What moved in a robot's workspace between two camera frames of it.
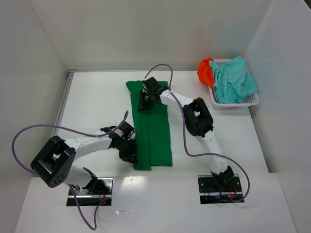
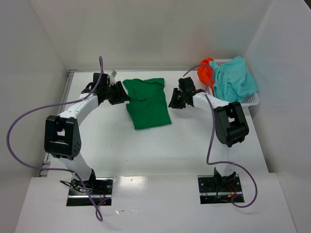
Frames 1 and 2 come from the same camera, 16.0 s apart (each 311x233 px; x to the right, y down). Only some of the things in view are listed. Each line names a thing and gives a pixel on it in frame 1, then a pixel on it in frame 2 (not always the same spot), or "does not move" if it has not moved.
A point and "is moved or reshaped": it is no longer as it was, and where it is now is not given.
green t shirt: (152, 130) is moved or reshaped
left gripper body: (128, 153) → (116, 92)
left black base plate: (103, 187) does not move
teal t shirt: (232, 82) does not move
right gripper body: (143, 101) → (180, 96)
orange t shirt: (205, 72) does not move
